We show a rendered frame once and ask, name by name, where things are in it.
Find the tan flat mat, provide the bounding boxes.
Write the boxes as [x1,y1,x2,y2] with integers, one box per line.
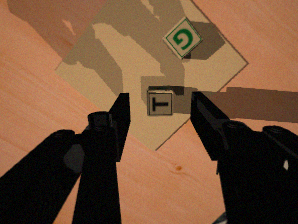
[55,0,246,152]

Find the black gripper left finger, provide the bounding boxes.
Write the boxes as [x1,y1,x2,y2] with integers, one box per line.
[0,93,131,224]

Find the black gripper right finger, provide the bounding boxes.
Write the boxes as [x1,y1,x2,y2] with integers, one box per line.
[190,91,298,224]

